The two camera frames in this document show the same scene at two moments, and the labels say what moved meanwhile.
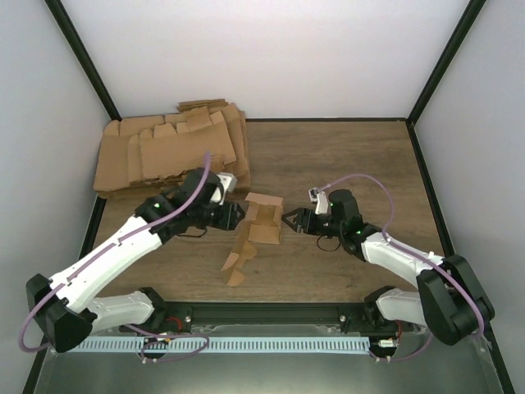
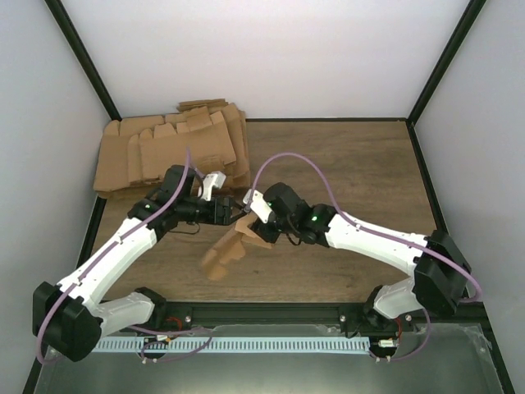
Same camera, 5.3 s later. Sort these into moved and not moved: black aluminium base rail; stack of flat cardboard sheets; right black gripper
Moved: right black gripper
Not moved: black aluminium base rail; stack of flat cardboard sheets
